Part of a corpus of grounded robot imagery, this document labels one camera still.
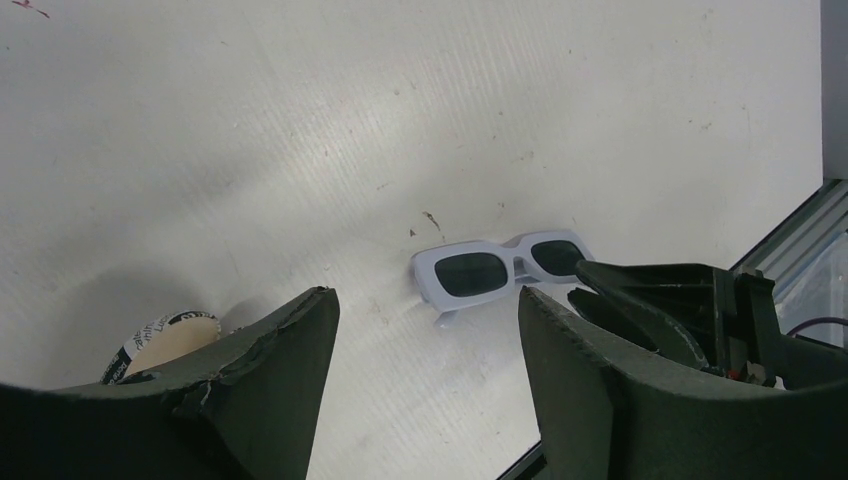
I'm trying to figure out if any flag print glasses case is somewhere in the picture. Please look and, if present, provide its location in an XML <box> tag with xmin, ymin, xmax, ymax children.
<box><xmin>100</xmin><ymin>310</ymin><xmax>221</xmax><ymax>385</ymax></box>

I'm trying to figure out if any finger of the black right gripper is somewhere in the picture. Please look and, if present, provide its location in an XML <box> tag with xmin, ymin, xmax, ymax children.
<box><xmin>577</xmin><ymin>260</ymin><xmax>736</xmax><ymax>312</ymax></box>
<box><xmin>568</xmin><ymin>287</ymin><xmax>713</xmax><ymax>371</ymax></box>

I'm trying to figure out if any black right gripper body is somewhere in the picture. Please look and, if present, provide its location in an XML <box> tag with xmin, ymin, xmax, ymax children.
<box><xmin>712</xmin><ymin>269</ymin><xmax>847</xmax><ymax>390</ymax></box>

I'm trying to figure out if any aluminium frame rail front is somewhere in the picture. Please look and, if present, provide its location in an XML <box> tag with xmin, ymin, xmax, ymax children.
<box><xmin>731</xmin><ymin>180</ymin><xmax>847</xmax><ymax>283</ymax></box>

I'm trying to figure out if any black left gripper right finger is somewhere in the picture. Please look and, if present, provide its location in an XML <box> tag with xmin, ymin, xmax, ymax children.
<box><xmin>518</xmin><ymin>287</ymin><xmax>847</xmax><ymax>479</ymax></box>

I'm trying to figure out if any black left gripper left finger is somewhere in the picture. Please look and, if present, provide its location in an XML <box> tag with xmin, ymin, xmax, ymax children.
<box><xmin>1</xmin><ymin>287</ymin><xmax>340</xmax><ymax>479</ymax></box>

